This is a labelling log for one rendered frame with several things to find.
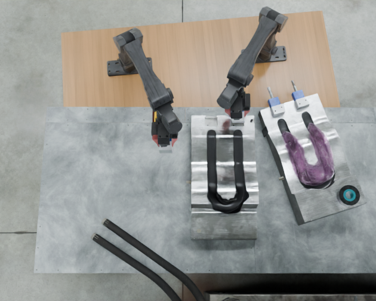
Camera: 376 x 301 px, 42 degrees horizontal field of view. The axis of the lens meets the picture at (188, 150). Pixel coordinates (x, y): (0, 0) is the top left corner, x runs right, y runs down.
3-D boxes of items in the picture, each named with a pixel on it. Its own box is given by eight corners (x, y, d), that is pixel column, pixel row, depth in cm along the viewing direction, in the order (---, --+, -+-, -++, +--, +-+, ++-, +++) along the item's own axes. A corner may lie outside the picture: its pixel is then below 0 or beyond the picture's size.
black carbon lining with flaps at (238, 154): (205, 131, 203) (206, 123, 194) (244, 131, 203) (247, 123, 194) (206, 215, 194) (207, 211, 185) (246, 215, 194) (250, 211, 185)
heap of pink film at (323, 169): (277, 132, 204) (280, 127, 196) (317, 120, 205) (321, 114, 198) (298, 192, 198) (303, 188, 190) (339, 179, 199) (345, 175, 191)
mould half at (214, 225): (190, 122, 211) (191, 111, 198) (251, 122, 211) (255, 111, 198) (191, 239, 198) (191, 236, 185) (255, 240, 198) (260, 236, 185)
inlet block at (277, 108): (261, 91, 212) (263, 86, 207) (273, 88, 212) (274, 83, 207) (271, 119, 209) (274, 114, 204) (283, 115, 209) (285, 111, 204)
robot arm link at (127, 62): (139, 64, 209) (139, 41, 177) (125, 70, 209) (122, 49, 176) (132, 51, 210) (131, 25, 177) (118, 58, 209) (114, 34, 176)
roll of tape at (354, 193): (357, 207, 191) (360, 206, 187) (336, 205, 191) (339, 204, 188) (357, 187, 193) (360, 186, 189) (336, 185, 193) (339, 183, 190)
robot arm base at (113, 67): (151, 64, 210) (150, 49, 212) (104, 68, 209) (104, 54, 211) (153, 72, 217) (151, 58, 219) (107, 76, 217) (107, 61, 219)
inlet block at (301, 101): (285, 84, 213) (287, 79, 208) (296, 81, 213) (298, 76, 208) (295, 111, 210) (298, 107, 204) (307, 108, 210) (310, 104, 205)
